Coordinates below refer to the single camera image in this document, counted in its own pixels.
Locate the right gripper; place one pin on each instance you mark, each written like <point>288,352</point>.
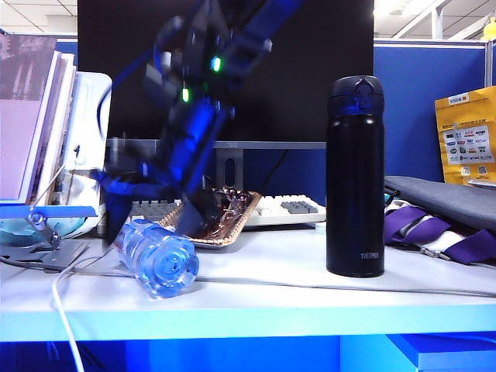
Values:
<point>190,135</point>

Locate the clear mineral water bottle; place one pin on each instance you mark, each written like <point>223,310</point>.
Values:
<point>162,263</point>

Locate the black Thermos flask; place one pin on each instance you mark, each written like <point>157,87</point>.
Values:
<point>354,186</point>

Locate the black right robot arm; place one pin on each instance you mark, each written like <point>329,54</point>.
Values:
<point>252,35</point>

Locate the dark grapes bunch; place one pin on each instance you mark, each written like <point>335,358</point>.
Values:
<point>232,205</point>

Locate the grey monitor stand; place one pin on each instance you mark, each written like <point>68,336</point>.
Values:
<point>221,166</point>

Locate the woven-rim snack tray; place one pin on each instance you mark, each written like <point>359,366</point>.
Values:
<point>240,222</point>

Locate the grey metal tablet stand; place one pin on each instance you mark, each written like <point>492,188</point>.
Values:
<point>58,253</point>

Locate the white tablet device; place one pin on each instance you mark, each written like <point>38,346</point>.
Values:
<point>89,116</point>

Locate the white and grey keyboard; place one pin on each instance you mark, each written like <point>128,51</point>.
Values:
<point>294,211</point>

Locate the white-paged book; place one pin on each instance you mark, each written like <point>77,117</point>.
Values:
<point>58,116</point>

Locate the teal bowl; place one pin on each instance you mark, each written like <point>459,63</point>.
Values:
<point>15,232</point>

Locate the pink cover book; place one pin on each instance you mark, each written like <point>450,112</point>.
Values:
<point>19,135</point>

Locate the black computer monitor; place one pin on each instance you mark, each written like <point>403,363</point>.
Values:
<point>310,58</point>

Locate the purple and white bag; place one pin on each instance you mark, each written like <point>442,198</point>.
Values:
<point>407,221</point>

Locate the yellow paper bag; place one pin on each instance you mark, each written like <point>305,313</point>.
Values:
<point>465,112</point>

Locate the blue box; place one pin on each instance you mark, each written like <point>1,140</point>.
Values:
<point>457,356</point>

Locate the yellow duck toy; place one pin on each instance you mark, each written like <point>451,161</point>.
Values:
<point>489,31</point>

